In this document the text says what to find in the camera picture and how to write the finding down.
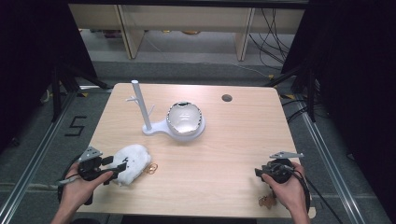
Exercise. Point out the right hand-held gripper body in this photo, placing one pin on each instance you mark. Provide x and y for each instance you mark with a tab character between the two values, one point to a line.
280	171

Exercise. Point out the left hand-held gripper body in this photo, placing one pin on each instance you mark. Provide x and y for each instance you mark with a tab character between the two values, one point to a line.
90	168

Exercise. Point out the white plush toy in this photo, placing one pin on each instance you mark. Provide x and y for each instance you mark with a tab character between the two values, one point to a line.
134	161

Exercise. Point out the brass keys with orange tag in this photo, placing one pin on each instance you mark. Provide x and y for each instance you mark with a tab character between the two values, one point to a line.
267	200

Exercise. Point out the white stand with pole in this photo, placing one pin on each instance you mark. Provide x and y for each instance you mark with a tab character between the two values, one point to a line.
146	109

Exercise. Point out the white egg-shaped bowl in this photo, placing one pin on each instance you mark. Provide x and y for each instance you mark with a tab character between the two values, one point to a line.
184	118

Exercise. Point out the person's right hand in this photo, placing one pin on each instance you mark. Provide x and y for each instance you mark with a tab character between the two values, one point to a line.
292	193

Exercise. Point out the person's left hand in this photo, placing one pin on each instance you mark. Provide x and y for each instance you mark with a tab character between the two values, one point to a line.
74	191

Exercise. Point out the black metal stand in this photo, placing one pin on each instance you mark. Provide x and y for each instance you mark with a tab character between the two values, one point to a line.
57	93
309	93

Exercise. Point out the golden shiny object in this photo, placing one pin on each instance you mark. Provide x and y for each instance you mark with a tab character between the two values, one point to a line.
190	32

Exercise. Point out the aluminium floor rail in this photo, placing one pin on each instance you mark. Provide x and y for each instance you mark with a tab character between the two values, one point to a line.
37	155
330	165

